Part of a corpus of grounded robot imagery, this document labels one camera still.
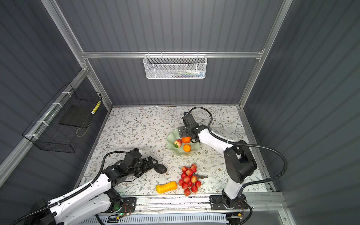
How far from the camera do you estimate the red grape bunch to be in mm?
773

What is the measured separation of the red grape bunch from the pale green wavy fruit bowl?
0.11m

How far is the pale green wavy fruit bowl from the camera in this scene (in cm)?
93
